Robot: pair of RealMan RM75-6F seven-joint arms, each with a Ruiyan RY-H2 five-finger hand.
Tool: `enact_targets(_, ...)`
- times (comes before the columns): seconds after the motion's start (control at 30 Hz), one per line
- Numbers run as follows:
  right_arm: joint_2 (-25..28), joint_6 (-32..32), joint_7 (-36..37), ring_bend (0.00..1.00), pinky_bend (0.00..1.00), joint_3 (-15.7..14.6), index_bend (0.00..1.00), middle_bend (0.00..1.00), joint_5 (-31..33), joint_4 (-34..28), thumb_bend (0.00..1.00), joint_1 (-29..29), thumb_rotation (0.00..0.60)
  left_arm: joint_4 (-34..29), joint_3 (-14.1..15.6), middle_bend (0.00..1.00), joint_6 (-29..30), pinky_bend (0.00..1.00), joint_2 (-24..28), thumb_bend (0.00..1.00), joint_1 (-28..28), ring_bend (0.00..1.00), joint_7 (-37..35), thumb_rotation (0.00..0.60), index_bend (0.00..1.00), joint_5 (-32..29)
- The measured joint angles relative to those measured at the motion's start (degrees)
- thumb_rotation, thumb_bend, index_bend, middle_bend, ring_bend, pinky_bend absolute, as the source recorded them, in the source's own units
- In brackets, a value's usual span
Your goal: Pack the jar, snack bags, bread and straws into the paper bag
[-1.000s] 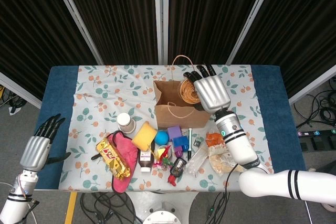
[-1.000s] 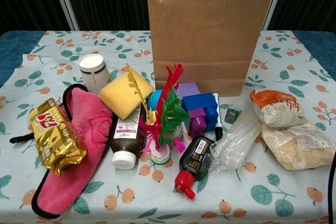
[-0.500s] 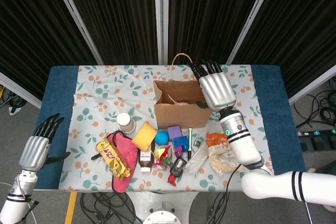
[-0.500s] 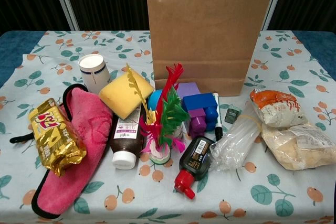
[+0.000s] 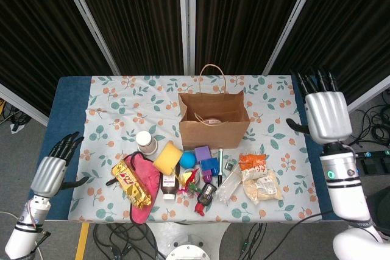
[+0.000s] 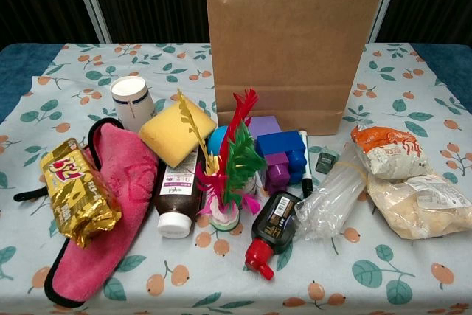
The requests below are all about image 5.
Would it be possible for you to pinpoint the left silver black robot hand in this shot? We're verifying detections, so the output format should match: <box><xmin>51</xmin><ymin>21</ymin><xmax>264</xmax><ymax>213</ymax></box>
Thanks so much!
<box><xmin>30</xmin><ymin>132</ymin><xmax>90</xmax><ymax>199</ymax></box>

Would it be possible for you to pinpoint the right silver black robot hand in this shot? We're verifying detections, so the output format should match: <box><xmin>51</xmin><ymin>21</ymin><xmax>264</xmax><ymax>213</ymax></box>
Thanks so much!
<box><xmin>286</xmin><ymin>69</ymin><xmax>353</xmax><ymax>146</ymax></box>

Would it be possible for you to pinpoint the gold foil snack pack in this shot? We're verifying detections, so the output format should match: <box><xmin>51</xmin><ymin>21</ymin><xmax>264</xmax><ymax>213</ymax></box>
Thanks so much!
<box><xmin>110</xmin><ymin>159</ymin><xmax>152</xmax><ymax>211</ymax></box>

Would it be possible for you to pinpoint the orange snack bag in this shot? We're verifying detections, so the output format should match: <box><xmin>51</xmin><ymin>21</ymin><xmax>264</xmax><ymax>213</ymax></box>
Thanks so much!
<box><xmin>238</xmin><ymin>152</ymin><xmax>268</xmax><ymax>172</ymax></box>

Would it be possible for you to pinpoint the beige food packet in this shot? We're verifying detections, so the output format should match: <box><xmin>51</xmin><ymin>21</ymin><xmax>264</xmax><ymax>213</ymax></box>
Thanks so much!
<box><xmin>240</xmin><ymin>168</ymin><xmax>284</xmax><ymax>205</ymax></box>

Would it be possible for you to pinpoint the brown paper bag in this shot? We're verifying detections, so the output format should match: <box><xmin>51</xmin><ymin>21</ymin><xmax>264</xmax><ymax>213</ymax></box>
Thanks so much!
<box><xmin>177</xmin><ymin>63</ymin><xmax>251</xmax><ymax>150</ymax></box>

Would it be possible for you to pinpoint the black power strip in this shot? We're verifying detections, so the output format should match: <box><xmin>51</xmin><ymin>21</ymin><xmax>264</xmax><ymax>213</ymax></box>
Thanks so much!
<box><xmin>355</xmin><ymin>149</ymin><xmax>390</xmax><ymax>159</ymax></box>

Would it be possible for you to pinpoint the yellow floor tape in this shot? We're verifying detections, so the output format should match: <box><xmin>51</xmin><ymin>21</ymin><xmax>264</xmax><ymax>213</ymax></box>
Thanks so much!
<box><xmin>74</xmin><ymin>222</ymin><xmax>91</xmax><ymax>260</ymax></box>

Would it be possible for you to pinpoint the blue table cover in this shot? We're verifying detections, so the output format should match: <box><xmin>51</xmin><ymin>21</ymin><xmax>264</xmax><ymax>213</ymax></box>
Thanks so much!
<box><xmin>35</xmin><ymin>76</ymin><xmax>358</xmax><ymax>222</ymax></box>

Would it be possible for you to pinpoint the black partition panel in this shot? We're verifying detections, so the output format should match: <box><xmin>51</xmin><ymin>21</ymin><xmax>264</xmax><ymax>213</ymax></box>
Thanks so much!
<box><xmin>0</xmin><ymin>0</ymin><xmax>121</xmax><ymax>127</ymax></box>
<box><xmin>68</xmin><ymin>0</ymin><xmax>191</xmax><ymax>77</ymax></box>
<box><xmin>185</xmin><ymin>0</ymin><xmax>324</xmax><ymax>76</ymax></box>
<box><xmin>263</xmin><ymin>0</ymin><xmax>390</xmax><ymax>122</ymax></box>

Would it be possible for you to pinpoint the pink cloth with black trim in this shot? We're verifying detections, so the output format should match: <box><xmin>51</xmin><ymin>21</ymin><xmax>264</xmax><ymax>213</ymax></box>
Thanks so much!
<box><xmin>105</xmin><ymin>152</ymin><xmax>161</xmax><ymax>225</ymax></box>

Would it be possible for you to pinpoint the white paper cup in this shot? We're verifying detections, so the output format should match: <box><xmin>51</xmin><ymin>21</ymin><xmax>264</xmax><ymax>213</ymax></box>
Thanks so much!
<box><xmin>135</xmin><ymin>130</ymin><xmax>159</xmax><ymax>155</ymax></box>

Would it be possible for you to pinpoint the black white marker pen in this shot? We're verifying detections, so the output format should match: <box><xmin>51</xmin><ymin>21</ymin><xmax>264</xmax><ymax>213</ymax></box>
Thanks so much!
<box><xmin>216</xmin><ymin>148</ymin><xmax>224</xmax><ymax>187</ymax></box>

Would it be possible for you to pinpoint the floral tablecloth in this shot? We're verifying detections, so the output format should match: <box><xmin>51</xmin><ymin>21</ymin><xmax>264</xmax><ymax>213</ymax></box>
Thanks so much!
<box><xmin>67</xmin><ymin>74</ymin><xmax>323</xmax><ymax>223</ymax></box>

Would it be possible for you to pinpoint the yellow sponge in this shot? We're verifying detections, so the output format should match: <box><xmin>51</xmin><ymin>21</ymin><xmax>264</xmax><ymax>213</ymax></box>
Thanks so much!
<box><xmin>152</xmin><ymin>140</ymin><xmax>183</xmax><ymax>172</ymax></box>

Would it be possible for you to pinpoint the brown bottle with white cap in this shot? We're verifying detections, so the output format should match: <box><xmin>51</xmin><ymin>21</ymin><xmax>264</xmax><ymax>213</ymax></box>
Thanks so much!
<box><xmin>160</xmin><ymin>167</ymin><xmax>180</xmax><ymax>200</ymax></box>

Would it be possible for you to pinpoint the blue block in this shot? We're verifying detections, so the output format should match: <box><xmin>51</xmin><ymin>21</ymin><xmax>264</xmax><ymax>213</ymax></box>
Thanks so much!
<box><xmin>199</xmin><ymin>158</ymin><xmax>219</xmax><ymax>172</ymax></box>

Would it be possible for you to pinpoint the light purple block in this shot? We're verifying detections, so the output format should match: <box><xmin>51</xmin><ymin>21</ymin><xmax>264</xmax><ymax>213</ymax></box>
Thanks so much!
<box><xmin>194</xmin><ymin>146</ymin><xmax>211</xmax><ymax>165</ymax></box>

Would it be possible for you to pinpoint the blue ball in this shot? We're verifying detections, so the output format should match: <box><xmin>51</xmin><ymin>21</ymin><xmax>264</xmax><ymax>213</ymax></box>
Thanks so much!
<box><xmin>179</xmin><ymin>151</ymin><xmax>196</xmax><ymax>169</ymax></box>

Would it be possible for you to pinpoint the colourful feather shuttlecock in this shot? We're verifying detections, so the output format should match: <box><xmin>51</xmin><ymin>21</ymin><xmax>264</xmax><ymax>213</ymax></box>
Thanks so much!
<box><xmin>175</xmin><ymin>165</ymin><xmax>204</xmax><ymax>197</ymax></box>

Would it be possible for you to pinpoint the black bottle with red cap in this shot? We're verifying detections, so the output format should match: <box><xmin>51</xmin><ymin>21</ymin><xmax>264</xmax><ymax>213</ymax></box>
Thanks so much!
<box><xmin>194</xmin><ymin>182</ymin><xmax>216</xmax><ymax>217</ymax></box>

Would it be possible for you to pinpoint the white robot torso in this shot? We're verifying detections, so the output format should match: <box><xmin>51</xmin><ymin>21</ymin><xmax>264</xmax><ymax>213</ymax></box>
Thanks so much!
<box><xmin>145</xmin><ymin>222</ymin><xmax>230</xmax><ymax>260</ymax></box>

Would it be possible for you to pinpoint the black floor cable bundle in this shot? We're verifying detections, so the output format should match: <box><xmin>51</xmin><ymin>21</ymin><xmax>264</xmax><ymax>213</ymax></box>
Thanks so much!
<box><xmin>0</xmin><ymin>98</ymin><xmax>30</xmax><ymax>135</ymax></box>
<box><xmin>91</xmin><ymin>222</ymin><xmax>167</xmax><ymax>260</ymax></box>
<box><xmin>350</xmin><ymin>88</ymin><xmax>390</xmax><ymax>151</ymax></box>
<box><xmin>237</xmin><ymin>222</ymin><xmax>269</xmax><ymax>260</ymax></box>

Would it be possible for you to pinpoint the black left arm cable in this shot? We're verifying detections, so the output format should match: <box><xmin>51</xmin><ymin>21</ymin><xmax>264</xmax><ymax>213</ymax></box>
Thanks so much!
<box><xmin>30</xmin><ymin>230</ymin><xmax>52</xmax><ymax>253</ymax></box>

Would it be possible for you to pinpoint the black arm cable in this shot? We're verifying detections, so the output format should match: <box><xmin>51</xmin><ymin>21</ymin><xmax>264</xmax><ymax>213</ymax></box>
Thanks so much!
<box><xmin>292</xmin><ymin>209</ymin><xmax>336</xmax><ymax>223</ymax></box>
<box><xmin>30</xmin><ymin>230</ymin><xmax>52</xmax><ymax>253</ymax></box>

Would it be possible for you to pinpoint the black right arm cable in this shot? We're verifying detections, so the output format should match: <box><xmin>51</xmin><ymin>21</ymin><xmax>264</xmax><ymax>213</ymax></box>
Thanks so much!
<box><xmin>292</xmin><ymin>209</ymin><xmax>336</xmax><ymax>223</ymax></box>

